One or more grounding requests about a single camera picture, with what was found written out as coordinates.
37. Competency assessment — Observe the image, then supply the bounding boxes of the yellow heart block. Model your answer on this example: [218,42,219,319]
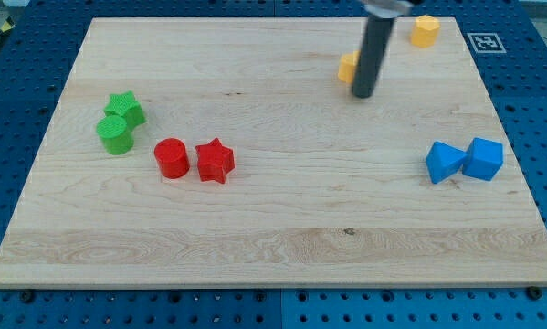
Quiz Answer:
[337,50,360,84]

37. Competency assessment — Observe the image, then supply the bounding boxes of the yellow hexagon block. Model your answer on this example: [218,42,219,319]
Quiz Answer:
[410,15,440,48]

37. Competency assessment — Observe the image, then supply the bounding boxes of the wooden board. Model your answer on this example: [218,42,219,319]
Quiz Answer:
[0,17,547,290]

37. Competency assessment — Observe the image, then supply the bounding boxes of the red star block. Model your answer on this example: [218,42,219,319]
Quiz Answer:
[195,138,235,184]

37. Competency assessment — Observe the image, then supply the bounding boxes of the red cylinder block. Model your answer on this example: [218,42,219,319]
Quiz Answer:
[153,138,190,179]

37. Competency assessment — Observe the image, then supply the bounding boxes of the green star block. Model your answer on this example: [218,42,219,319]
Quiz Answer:
[103,90,146,130]

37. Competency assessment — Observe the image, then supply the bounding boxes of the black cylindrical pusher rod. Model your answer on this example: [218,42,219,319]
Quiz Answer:
[352,14,394,99]

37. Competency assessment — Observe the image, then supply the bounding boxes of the green cylinder block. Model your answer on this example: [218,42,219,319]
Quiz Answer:
[96,115,134,155]

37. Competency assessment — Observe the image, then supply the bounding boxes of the blue triangle block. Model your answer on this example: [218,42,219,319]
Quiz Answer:
[426,141,468,184]

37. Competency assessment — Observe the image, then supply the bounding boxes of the blue cube block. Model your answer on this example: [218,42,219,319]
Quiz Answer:
[462,137,504,181]

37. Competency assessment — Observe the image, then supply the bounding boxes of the white fiducial marker tag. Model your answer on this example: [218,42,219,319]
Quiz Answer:
[467,32,506,54]

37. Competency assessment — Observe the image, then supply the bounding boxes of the silver rod mount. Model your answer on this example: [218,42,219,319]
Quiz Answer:
[360,0,415,18]

